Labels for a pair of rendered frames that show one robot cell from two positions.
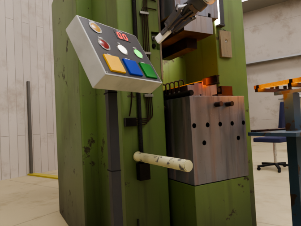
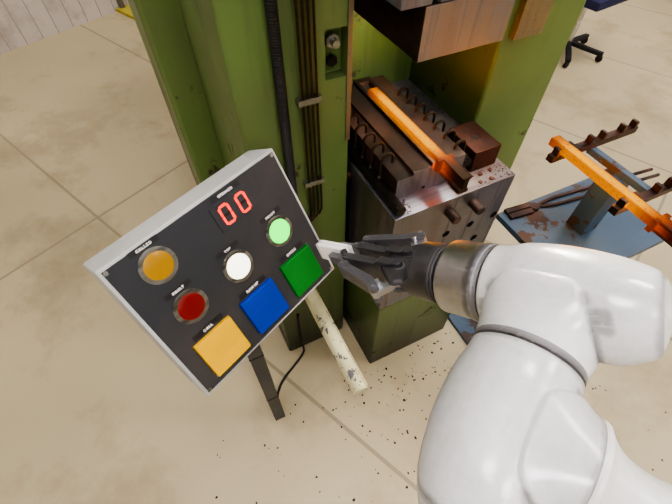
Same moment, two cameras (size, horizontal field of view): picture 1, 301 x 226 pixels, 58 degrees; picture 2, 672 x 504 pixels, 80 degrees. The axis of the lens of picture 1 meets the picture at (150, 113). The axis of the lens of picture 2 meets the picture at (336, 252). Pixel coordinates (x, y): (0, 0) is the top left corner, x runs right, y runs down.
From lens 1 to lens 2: 110 cm
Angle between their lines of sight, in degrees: 55
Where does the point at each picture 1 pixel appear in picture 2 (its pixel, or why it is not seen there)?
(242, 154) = not seen: hidden behind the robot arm
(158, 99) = (335, 178)
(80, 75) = (157, 53)
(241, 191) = not seen: hidden behind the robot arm
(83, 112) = (186, 129)
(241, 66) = (556, 42)
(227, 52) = (533, 23)
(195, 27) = (454, 39)
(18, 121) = not seen: outside the picture
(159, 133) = (334, 224)
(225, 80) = (500, 90)
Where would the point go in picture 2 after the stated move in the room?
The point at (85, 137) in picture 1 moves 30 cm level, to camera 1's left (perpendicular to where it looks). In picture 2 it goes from (202, 168) to (116, 166)
